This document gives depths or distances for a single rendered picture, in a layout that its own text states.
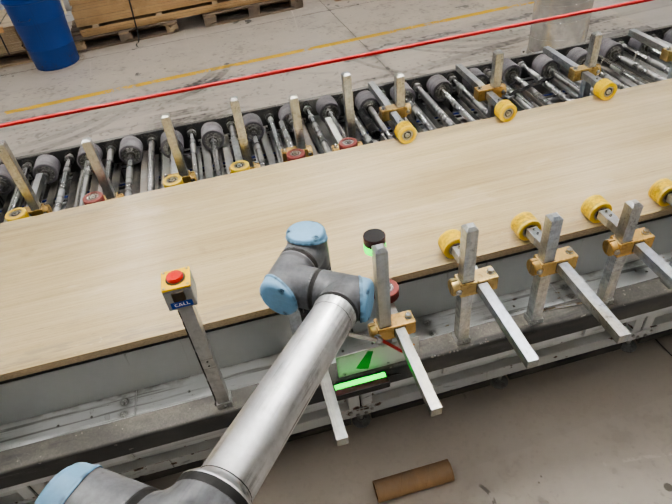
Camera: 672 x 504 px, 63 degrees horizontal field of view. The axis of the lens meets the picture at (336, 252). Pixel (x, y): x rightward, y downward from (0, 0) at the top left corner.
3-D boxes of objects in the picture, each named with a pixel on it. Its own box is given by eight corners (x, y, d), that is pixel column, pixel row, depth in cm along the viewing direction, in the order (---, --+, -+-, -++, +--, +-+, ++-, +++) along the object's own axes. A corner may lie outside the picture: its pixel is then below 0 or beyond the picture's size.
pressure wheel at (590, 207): (608, 199, 173) (586, 214, 175) (615, 213, 178) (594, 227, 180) (597, 188, 178) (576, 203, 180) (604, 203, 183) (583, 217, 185)
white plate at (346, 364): (419, 357, 171) (419, 336, 164) (338, 378, 167) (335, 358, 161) (418, 355, 171) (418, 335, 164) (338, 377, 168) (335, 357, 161)
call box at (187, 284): (199, 307, 134) (190, 284, 129) (170, 314, 133) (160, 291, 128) (197, 287, 139) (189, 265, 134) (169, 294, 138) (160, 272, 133)
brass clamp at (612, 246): (652, 250, 165) (657, 237, 162) (611, 260, 163) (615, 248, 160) (638, 238, 170) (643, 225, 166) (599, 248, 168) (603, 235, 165)
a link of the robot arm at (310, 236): (275, 239, 119) (294, 212, 126) (284, 280, 127) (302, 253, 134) (315, 246, 116) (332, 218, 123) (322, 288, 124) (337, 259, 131)
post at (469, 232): (467, 344, 174) (479, 227, 143) (457, 347, 174) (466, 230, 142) (463, 336, 177) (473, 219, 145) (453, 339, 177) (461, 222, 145)
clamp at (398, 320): (416, 332, 163) (416, 321, 159) (372, 344, 161) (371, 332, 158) (409, 319, 167) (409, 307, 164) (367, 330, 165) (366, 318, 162)
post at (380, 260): (393, 364, 171) (388, 248, 140) (382, 367, 171) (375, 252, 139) (389, 355, 174) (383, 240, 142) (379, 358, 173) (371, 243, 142)
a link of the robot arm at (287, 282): (302, 292, 107) (325, 252, 116) (250, 281, 111) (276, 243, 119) (308, 324, 113) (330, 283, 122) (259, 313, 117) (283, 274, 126)
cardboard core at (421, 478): (454, 474, 205) (378, 497, 201) (453, 484, 210) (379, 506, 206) (446, 455, 211) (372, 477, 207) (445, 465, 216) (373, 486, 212)
